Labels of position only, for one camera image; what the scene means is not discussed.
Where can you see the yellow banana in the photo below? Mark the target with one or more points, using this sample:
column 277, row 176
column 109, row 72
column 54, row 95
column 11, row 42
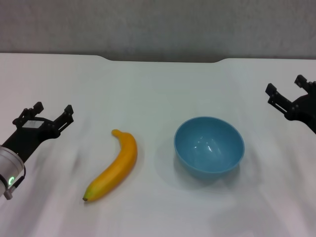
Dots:
column 123, row 158

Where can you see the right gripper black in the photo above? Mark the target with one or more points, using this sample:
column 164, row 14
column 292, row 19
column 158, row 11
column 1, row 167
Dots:
column 304, row 108

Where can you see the blue plastic bowl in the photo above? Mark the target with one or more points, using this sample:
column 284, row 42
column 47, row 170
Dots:
column 209, row 153

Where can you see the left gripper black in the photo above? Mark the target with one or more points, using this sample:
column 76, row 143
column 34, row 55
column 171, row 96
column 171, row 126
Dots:
column 32, row 130

